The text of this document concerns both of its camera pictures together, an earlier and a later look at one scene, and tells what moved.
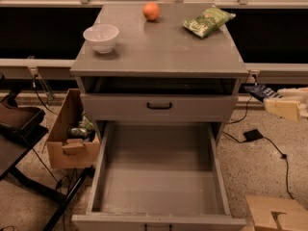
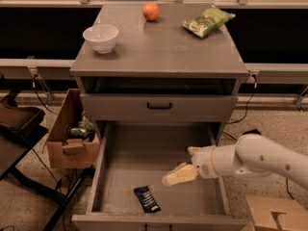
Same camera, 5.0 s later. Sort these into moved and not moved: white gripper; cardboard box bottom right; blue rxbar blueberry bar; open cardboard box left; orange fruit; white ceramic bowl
Moved: blue rxbar blueberry bar; white gripper
Not moved: white ceramic bowl; cardboard box bottom right; orange fruit; open cardboard box left
